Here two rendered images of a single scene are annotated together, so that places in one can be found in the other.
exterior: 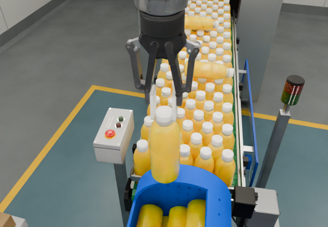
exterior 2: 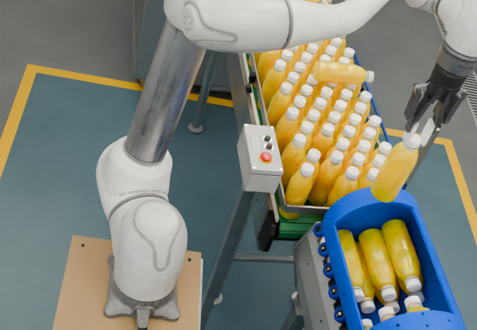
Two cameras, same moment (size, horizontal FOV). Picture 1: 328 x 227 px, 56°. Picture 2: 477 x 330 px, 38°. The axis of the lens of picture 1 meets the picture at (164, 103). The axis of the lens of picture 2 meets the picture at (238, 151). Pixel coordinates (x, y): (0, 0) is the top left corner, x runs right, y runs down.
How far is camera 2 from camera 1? 1.27 m
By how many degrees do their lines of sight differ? 21
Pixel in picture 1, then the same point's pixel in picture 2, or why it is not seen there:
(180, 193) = (369, 216)
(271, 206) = not seen: hidden behind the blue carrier
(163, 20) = (461, 79)
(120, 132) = (275, 155)
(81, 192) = not seen: hidden behind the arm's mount
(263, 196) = not seen: hidden behind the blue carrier
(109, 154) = (265, 181)
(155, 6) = (461, 72)
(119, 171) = (246, 204)
